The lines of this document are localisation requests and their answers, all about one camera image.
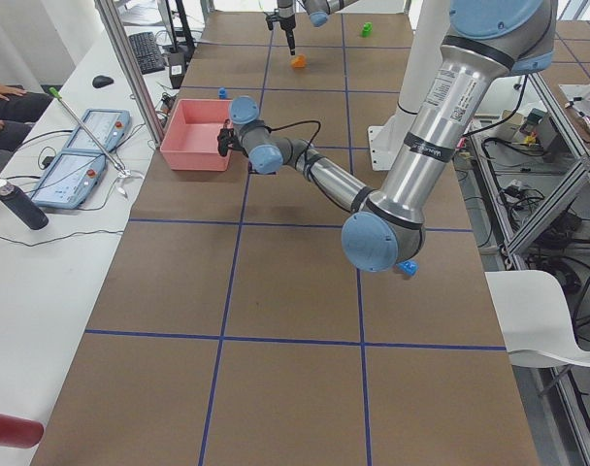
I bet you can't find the orange toy block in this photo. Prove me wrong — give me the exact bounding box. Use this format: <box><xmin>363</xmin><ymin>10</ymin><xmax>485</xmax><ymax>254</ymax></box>
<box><xmin>290</xmin><ymin>54</ymin><xmax>307</xmax><ymax>69</ymax></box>

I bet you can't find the aluminium frame post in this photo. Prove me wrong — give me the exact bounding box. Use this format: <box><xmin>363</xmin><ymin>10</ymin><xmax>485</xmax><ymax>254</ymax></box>
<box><xmin>94</xmin><ymin>0</ymin><xmax>165</xmax><ymax>148</ymax></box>

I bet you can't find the metal grabber stick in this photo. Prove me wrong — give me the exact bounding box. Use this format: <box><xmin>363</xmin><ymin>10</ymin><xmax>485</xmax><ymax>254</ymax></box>
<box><xmin>49</xmin><ymin>87</ymin><xmax>144</xmax><ymax>199</ymax></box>

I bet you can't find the white chair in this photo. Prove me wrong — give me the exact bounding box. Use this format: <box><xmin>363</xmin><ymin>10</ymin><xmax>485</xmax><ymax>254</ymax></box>
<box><xmin>485</xmin><ymin>270</ymin><xmax>590</xmax><ymax>369</ymax></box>

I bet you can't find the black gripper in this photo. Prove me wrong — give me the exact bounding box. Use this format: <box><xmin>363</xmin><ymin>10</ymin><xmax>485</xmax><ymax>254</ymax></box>
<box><xmin>265</xmin><ymin>0</ymin><xmax>296</xmax><ymax>55</ymax></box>
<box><xmin>217</xmin><ymin>127</ymin><xmax>237</xmax><ymax>156</ymax></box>

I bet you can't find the red bottle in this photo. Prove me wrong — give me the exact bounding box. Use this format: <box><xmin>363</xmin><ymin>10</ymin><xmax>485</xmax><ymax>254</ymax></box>
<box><xmin>0</xmin><ymin>414</ymin><xmax>45</xmax><ymax>449</ymax></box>

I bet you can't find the person in beige shirt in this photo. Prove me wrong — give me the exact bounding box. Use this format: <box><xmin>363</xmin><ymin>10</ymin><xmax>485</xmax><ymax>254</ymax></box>
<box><xmin>0</xmin><ymin>83</ymin><xmax>52</xmax><ymax>151</ymax></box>

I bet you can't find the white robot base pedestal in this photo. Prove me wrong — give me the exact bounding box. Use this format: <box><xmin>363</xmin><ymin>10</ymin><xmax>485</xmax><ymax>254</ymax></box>
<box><xmin>368</xmin><ymin>0</ymin><xmax>450</xmax><ymax>172</ymax></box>

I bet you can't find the pink plastic box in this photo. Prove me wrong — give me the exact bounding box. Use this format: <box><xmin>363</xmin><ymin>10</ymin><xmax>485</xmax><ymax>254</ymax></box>
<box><xmin>160</xmin><ymin>98</ymin><xmax>230</xmax><ymax>172</ymax></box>

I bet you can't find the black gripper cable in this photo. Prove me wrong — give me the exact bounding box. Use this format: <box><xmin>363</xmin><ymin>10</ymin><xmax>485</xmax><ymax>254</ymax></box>
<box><xmin>268</xmin><ymin>120</ymin><xmax>323</xmax><ymax>161</ymax></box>

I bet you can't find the green toy block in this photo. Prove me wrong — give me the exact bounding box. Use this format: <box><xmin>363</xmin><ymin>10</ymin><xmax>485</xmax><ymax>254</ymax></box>
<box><xmin>360</xmin><ymin>21</ymin><xmax>373</xmax><ymax>38</ymax></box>

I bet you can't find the lower teach pendant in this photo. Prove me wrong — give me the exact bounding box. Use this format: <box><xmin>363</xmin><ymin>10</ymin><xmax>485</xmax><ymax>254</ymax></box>
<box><xmin>31</xmin><ymin>151</ymin><xmax>106</xmax><ymax>210</ymax></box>

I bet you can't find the black computer mouse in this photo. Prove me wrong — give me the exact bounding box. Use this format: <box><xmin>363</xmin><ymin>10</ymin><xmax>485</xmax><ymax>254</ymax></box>
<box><xmin>92</xmin><ymin>75</ymin><xmax>115</xmax><ymax>89</ymax></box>

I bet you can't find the black water bottle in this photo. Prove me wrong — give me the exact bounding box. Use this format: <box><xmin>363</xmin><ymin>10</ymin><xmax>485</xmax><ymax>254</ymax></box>
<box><xmin>0</xmin><ymin>179</ymin><xmax>49</xmax><ymax>230</ymax></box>

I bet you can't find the teach pendant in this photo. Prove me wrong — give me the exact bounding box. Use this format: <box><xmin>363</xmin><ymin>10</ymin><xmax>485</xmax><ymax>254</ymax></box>
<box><xmin>31</xmin><ymin>151</ymin><xmax>106</xmax><ymax>210</ymax></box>
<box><xmin>63</xmin><ymin>109</ymin><xmax>131</xmax><ymax>153</ymax></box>

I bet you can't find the black keyboard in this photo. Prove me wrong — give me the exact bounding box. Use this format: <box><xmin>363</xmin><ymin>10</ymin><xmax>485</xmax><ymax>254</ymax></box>
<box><xmin>128</xmin><ymin>32</ymin><xmax>165</xmax><ymax>75</ymax></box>

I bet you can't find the long blue studded block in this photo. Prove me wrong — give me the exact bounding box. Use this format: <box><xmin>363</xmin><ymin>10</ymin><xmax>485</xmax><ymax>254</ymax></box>
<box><xmin>396</xmin><ymin>260</ymin><xmax>419</xmax><ymax>279</ymax></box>

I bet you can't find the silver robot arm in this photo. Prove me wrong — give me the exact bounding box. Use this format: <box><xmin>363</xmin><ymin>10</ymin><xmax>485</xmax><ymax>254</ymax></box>
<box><xmin>229</xmin><ymin>1</ymin><xmax>557</xmax><ymax>272</ymax></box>
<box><xmin>265</xmin><ymin>0</ymin><xmax>356</xmax><ymax>56</ymax></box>

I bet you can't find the upper teach pendant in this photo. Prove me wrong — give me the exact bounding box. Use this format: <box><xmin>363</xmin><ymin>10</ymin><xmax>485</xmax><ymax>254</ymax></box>
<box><xmin>63</xmin><ymin>109</ymin><xmax>131</xmax><ymax>153</ymax></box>

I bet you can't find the black box with label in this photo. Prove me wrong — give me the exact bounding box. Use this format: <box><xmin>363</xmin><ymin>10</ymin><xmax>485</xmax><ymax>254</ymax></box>
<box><xmin>168</xmin><ymin>52</ymin><xmax>186</xmax><ymax>89</ymax></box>

